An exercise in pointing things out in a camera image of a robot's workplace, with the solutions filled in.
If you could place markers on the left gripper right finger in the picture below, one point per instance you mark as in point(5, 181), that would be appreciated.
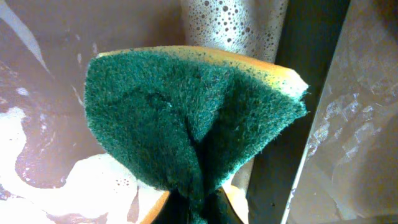
point(218, 209)

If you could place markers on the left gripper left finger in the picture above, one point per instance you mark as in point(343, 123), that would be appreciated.
point(175, 211)

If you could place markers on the green and yellow sponge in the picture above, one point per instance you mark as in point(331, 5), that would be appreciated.
point(187, 118)

